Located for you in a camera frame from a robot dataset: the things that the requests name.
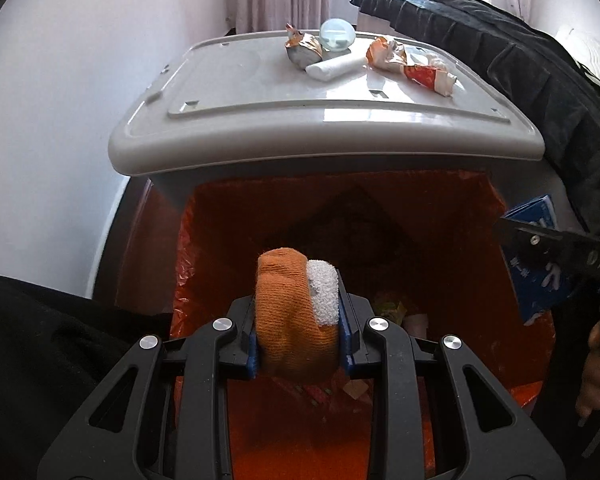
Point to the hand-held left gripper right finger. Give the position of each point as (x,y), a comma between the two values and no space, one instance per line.
(345,345)

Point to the dark blanket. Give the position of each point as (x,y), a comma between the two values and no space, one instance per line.
(530,75)

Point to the white cylinder can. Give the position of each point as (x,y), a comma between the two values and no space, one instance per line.
(417,324)

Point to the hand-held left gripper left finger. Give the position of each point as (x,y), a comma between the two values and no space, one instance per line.
(252,360)

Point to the grey plastic storage box lid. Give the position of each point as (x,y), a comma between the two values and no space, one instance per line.
(305,135)

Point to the orange and white sock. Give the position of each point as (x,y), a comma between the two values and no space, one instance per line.
(285,320)

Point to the person's right hand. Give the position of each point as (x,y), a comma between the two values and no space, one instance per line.
(596,375)

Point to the blue packet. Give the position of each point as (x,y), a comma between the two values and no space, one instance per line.
(535,295)

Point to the orange snack bag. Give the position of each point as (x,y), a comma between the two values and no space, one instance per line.
(302,50)

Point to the white pillow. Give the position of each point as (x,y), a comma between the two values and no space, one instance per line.
(595,55)

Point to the green snack bag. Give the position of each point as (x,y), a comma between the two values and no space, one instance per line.
(390,310)

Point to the red paper box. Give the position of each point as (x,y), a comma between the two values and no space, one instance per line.
(425,77)

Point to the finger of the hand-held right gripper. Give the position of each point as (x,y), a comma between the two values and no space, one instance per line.
(555,247)

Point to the orange and white wrapper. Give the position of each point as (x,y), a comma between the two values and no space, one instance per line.
(385,55)

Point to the white foam roll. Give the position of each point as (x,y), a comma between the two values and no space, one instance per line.
(335,67)

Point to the person's black clothing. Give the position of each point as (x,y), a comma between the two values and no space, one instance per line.
(40,360)

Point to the orange trash bag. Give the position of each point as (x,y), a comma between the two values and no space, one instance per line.
(280,220)

